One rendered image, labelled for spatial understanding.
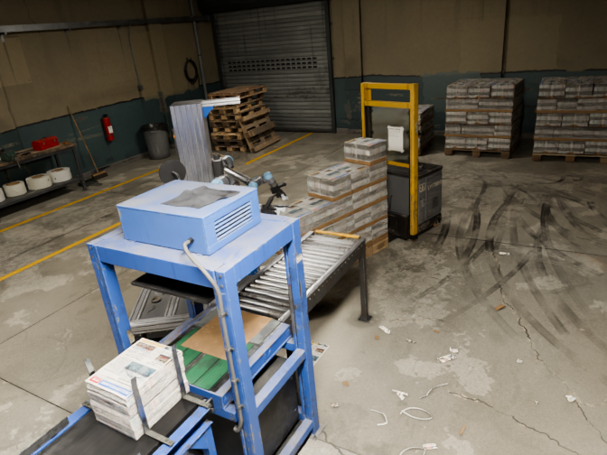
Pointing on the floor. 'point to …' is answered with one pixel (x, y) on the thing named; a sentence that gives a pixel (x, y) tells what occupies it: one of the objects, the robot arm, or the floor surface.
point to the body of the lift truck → (433, 182)
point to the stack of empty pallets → (228, 119)
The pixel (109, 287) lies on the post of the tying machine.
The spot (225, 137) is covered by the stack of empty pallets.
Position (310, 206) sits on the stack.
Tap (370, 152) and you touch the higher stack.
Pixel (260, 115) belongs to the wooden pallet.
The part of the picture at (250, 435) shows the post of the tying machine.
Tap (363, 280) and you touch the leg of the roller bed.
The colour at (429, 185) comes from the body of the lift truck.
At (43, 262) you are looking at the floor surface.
